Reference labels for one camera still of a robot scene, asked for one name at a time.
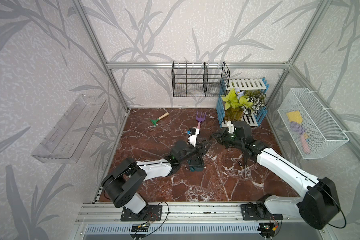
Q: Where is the white mesh wall basket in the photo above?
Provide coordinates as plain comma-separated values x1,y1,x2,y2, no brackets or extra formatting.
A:
278,88,349,160

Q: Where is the black base cable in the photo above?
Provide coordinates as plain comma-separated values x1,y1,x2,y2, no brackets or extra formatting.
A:
128,199,169,240

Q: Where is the purple pink garden fork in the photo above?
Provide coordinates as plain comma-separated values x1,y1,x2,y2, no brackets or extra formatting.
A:
196,112,207,133

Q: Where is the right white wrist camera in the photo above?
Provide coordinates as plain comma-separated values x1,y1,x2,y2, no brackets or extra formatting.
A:
227,121,235,134

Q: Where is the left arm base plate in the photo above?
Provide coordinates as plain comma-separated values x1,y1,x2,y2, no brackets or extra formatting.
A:
121,205,163,222

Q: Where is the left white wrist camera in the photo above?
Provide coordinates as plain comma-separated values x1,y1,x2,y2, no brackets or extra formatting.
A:
187,128,200,147

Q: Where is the yellow sponge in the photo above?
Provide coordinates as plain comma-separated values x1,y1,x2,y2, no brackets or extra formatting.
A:
287,111,303,124

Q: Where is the black wire wall basket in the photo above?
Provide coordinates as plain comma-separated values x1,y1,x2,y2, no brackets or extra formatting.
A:
171,62,231,98

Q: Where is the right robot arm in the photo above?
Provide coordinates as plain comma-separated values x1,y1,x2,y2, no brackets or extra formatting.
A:
211,121,343,230

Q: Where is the clear acrylic wall shelf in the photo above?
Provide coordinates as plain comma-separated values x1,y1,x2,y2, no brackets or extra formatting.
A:
32,94,109,164

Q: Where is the green rake wooden handle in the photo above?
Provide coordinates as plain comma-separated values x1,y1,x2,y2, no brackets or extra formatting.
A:
151,112,169,126

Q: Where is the teal alarm clock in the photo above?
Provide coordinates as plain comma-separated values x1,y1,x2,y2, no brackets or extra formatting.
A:
188,156,205,172

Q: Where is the purple pink garden trowel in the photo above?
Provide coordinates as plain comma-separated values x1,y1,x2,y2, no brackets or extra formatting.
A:
290,121,311,154

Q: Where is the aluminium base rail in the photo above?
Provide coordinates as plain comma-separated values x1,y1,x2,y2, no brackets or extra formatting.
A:
74,202,304,224

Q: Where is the glass vase with plants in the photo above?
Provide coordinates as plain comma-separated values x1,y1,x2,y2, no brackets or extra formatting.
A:
222,89,267,122

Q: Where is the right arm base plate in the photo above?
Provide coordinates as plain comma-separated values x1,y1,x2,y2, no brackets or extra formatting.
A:
240,194,284,221

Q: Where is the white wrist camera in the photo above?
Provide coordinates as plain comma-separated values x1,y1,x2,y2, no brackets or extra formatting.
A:
227,121,235,134
187,128,200,147

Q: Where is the blue white slatted crate shelf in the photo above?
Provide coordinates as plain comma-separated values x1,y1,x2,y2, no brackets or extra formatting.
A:
217,78,269,127

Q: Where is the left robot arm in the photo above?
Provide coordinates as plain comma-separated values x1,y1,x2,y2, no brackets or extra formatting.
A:
101,140,211,215

